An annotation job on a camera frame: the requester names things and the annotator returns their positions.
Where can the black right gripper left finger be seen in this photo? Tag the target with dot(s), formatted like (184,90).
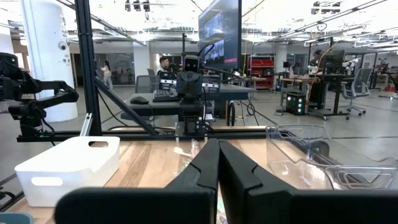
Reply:
(186,202)

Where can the black aluminium frame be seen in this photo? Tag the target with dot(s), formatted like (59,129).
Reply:
(88,62)

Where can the white dome security camera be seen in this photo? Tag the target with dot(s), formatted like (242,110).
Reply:
(62,45)

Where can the dark grey desk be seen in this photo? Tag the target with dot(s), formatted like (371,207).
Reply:
(230,91)

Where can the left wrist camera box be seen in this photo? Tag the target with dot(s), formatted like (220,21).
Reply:
(191,63)

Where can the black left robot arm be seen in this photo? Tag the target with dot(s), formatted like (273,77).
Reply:
(191,112)

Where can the white plastic bin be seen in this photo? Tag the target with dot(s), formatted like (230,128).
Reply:
(68,168)

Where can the large black monitor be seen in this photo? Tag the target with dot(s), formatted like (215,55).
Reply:
(220,31)

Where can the red parts shelf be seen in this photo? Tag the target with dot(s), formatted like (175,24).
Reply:
(262,63)

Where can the white mesh office chair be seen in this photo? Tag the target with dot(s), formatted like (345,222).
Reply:
(360,81)

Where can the computer tower with lights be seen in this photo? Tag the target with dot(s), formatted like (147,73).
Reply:
(295,104)

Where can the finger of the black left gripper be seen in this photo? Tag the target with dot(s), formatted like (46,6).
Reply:
(196,85)
(183,85)

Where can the black keyboard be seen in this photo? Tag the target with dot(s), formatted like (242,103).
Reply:
(164,95)

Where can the black desktop monitor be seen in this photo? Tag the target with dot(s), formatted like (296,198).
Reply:
(332,59)

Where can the grey office chair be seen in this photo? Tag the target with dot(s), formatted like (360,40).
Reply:
(146,84)

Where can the wooden work table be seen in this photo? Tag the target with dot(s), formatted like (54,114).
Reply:
(295,80)

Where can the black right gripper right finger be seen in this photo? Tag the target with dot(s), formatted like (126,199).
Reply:
(264,202)

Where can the white round pillar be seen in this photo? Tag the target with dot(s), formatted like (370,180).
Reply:
(46,62)

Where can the black computer mouse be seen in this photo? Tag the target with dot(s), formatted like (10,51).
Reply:
(139,100)

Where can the black standing desk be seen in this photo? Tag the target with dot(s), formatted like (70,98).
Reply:
(337,93)

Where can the silver aluminium bracket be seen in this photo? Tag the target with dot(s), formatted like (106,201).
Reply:
(86,124)

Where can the teal plastic bin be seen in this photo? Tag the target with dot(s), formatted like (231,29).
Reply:
(15,218)

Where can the clear plastic bin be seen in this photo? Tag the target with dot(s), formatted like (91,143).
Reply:
(311,174)

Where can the person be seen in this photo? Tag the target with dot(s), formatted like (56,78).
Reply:
(316,57)
(107,74)
(163,63)

